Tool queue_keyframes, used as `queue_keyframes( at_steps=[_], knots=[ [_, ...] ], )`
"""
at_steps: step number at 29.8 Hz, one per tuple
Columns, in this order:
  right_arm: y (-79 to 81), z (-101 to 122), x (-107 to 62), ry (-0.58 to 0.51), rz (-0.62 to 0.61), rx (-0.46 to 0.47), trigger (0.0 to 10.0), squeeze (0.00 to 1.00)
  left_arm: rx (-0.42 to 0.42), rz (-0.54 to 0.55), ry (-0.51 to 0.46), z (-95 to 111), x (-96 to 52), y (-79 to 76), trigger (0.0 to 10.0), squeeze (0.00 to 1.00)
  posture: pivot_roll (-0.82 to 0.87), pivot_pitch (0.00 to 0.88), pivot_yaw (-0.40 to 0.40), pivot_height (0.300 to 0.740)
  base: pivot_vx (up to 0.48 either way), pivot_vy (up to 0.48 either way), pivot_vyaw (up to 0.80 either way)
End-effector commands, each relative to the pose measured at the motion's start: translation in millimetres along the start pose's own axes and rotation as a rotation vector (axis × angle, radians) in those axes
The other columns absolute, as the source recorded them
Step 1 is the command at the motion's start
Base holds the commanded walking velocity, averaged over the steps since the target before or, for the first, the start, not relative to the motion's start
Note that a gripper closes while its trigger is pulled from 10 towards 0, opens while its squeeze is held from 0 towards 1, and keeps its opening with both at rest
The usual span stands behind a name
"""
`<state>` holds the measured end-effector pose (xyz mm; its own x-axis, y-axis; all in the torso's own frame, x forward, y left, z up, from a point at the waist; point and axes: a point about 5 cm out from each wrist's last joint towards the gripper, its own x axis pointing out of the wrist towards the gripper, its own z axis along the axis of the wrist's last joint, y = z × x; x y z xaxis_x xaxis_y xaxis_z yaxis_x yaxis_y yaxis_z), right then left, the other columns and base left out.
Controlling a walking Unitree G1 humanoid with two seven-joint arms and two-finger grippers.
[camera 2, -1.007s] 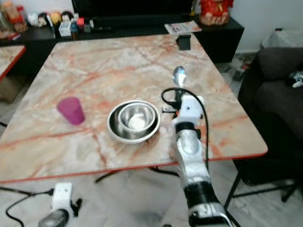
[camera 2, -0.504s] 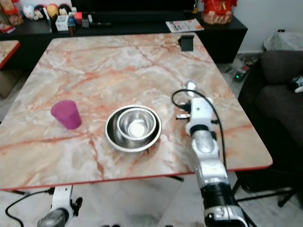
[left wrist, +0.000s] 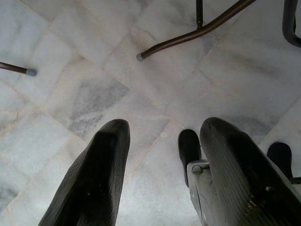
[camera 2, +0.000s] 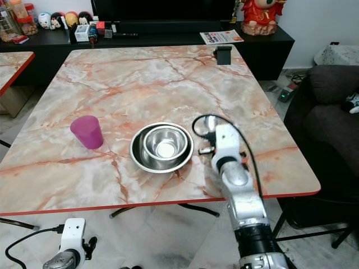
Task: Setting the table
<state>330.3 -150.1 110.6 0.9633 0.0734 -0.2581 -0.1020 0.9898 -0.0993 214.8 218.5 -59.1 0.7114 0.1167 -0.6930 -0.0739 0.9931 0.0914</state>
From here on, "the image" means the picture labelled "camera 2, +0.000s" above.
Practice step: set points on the printed paper leaflet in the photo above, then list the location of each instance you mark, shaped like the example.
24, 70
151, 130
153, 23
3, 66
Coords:
221, 37

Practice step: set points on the red festive figurine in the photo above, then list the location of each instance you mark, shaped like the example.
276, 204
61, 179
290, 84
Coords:
261, 15

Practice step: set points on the small white box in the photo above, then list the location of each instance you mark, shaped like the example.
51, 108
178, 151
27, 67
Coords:
82, 33

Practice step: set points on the white lace cover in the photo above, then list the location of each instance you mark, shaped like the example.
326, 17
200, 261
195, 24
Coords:
336, 55

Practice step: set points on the marble pattern red edged table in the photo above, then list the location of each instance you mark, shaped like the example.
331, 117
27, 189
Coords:
134, 89
11, 64

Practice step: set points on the black television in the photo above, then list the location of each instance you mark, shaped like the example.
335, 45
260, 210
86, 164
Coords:
162, 8

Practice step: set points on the large clear plastic jar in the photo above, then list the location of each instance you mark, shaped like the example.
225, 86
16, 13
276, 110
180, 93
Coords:
10, 25

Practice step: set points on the black low sideboard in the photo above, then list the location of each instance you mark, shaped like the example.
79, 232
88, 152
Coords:
269, 53

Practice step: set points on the red lid plastic jar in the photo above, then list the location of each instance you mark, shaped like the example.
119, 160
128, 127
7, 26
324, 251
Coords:
30, 22

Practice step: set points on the dark grey sofa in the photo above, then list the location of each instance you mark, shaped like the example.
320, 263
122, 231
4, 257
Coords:
325, 151

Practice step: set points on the yellow toy figurine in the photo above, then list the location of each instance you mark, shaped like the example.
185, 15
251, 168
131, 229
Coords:
70, 19

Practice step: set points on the orange lid plastic jar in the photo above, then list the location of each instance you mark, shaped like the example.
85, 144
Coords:
18, 8

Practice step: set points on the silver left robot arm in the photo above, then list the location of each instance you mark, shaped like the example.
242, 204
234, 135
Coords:
63, 261

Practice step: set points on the steel plate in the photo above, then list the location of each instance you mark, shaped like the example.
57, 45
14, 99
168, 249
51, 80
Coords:
137, 154

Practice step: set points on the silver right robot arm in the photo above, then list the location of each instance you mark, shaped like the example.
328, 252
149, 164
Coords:
244, 196

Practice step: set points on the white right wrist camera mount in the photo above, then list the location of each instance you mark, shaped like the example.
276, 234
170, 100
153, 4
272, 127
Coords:
227, 143

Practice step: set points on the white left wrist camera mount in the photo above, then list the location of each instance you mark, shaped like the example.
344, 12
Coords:
72, 234

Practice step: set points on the brown cardboard box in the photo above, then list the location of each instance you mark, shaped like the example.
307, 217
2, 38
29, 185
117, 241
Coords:
14, 103

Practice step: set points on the white toy figurine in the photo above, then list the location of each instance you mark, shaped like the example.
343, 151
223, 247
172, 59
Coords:
44, 21

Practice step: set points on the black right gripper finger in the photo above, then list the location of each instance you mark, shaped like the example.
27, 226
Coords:
206, 150
208, 135

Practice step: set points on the power strip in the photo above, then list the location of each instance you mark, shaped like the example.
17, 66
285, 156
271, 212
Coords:
285, 92

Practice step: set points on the steel bowl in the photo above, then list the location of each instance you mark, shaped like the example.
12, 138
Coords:
165, 144

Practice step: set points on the small red box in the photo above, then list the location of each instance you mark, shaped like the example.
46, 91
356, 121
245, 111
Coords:
100, 25

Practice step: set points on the purple plastic cup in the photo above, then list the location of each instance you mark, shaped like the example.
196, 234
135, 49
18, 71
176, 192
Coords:
88, 134

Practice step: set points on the small black box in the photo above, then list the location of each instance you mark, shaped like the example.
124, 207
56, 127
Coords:
223, 55

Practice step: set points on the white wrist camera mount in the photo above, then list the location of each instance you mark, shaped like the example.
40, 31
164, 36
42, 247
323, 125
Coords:
72, 234
227, 143

